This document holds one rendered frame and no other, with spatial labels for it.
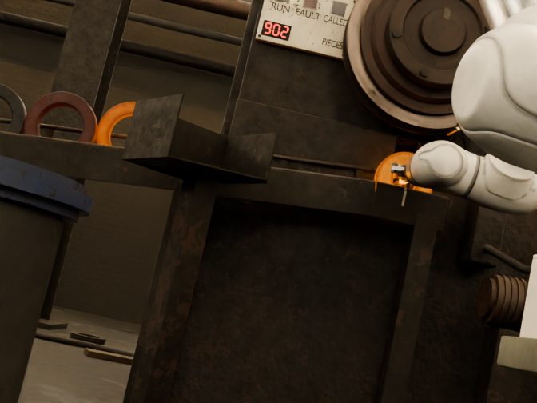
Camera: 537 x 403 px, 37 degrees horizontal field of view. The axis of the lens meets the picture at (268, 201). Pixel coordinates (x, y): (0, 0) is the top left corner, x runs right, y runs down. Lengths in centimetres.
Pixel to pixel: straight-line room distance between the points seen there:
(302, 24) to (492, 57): 143
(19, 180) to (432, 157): 95
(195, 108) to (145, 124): 661
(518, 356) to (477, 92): 34
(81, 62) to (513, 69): 409
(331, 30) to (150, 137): 77
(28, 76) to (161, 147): 704
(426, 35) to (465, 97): 118
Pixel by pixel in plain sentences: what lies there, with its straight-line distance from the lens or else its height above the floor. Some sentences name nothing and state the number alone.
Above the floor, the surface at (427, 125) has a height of 89.
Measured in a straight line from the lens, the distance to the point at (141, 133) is 177.
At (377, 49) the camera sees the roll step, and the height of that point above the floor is 105.
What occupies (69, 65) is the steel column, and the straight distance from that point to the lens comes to 483.
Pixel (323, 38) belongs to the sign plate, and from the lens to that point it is 228.
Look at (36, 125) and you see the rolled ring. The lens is 213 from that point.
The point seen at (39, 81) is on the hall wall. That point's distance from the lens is 863.
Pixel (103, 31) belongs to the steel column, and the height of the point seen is 174.
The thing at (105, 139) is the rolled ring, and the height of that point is 67.
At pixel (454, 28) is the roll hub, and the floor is 113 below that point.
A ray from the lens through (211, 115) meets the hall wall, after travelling 835.
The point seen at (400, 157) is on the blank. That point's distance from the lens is 211.
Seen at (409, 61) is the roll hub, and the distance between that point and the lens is 207.
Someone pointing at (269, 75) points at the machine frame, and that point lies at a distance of 226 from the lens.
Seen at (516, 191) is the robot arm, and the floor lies 69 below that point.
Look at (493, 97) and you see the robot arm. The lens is 88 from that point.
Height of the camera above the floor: 30
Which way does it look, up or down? 8 degrees up
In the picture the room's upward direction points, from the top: 13 degrees clockwise
